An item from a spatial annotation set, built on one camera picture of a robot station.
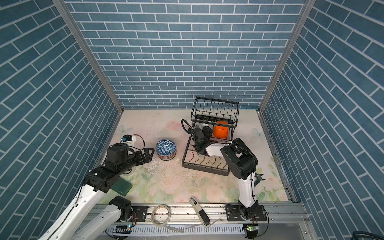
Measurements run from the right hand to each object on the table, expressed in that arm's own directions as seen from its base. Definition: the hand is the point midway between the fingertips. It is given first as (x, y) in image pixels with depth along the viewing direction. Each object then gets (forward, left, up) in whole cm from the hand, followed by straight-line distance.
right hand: (207, 129), depth 99 cm
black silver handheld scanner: (-48, +1, -4) cm, 48 cm away
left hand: (-26, +29, +12) cm, 41 cm away
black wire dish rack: (+7, -3, +2) cm, 7 cm away
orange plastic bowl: (-1, -8, -1) cm, 8 cm away
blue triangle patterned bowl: (-16, +25, +1) cm, 30 cm away
